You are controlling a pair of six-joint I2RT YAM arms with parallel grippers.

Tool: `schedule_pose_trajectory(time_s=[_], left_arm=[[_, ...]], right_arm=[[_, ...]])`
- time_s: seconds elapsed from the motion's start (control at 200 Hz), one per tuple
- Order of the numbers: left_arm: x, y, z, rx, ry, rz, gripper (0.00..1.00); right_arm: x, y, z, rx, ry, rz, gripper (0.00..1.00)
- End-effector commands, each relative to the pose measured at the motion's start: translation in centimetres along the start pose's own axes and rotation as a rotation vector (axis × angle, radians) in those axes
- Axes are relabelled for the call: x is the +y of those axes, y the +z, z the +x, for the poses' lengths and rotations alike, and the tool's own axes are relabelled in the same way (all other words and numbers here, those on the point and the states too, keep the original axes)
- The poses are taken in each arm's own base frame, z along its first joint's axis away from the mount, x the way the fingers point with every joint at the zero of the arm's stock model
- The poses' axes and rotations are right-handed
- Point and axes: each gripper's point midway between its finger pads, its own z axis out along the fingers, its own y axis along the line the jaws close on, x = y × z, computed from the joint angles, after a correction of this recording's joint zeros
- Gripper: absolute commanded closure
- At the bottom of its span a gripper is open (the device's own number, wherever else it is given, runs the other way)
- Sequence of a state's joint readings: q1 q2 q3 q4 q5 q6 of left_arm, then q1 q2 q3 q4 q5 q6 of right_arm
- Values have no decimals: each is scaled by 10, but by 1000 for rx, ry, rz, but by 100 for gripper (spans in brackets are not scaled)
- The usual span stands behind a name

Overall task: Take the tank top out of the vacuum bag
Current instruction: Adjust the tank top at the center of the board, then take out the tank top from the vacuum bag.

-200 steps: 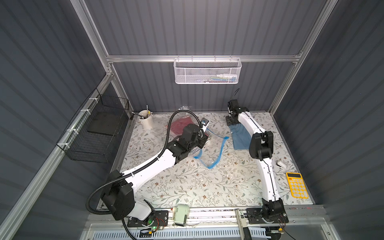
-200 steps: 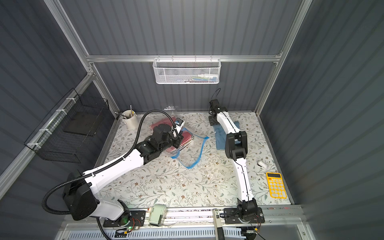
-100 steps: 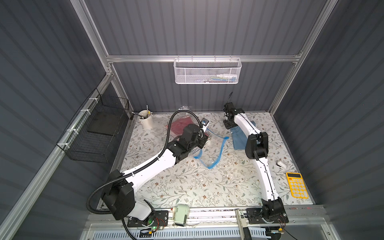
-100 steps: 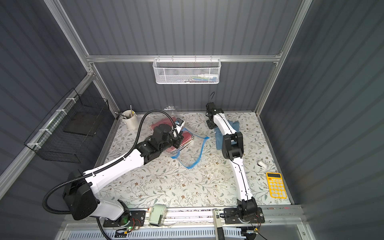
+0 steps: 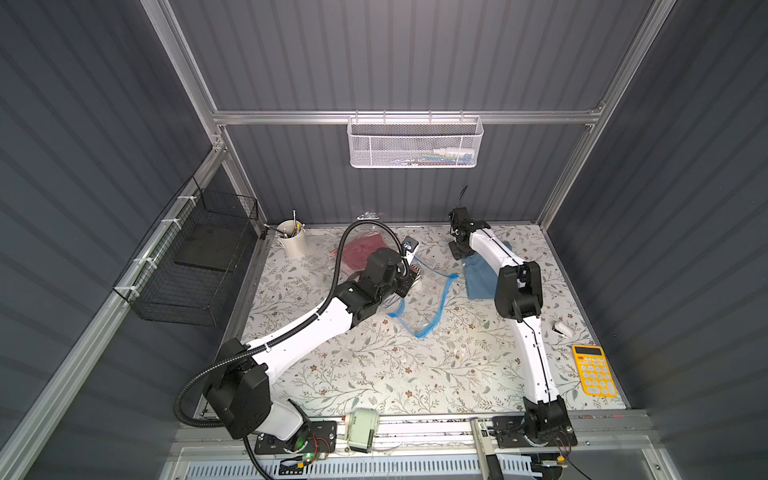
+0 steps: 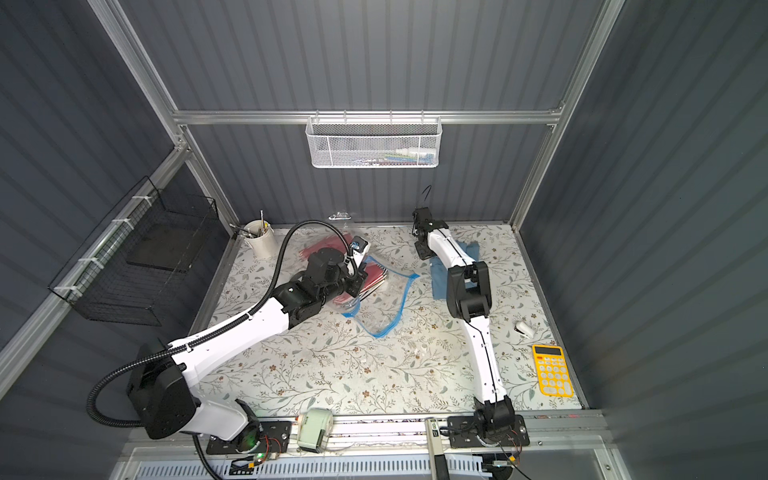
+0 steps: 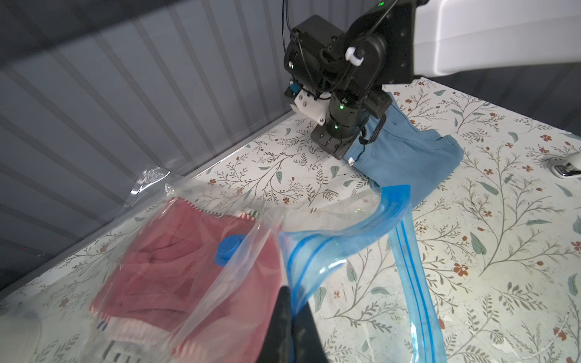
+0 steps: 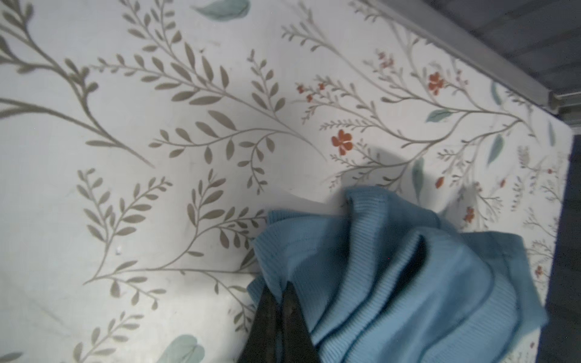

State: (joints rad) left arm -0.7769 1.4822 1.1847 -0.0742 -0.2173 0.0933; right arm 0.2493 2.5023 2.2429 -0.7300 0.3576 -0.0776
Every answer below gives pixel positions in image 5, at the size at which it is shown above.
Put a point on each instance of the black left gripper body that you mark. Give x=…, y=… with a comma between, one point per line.
x=405, y=278

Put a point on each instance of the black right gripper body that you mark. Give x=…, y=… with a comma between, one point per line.
x=458, y=222

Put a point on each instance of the black wire basket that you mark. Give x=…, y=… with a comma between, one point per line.
x=194, y=267

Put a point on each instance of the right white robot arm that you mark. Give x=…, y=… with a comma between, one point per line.
x=518, y=298

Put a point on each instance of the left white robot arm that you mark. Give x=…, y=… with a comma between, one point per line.
x=240, y=392

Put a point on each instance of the small green white box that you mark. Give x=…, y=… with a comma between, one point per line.
x=361, y=427

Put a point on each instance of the blue tank top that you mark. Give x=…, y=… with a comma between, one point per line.
x=480, y=278

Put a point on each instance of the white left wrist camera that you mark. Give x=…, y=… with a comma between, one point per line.
x=410, y=246

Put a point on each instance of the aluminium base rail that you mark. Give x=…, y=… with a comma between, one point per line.
x=598, y=445

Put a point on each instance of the white stapler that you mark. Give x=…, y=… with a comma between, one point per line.
x=563, y=329

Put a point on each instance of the red ribbed garment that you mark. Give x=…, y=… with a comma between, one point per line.
x=354, y=258

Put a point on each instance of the yellow calculator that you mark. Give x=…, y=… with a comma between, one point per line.
x=593, y=370

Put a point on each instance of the white cup with tools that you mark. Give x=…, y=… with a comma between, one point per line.
x=291, y=236

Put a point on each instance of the clear vacuum bag blue zip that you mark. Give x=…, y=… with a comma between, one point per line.
x=421, y=310

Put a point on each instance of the white wire basket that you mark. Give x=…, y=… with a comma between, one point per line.
x=421, y=142

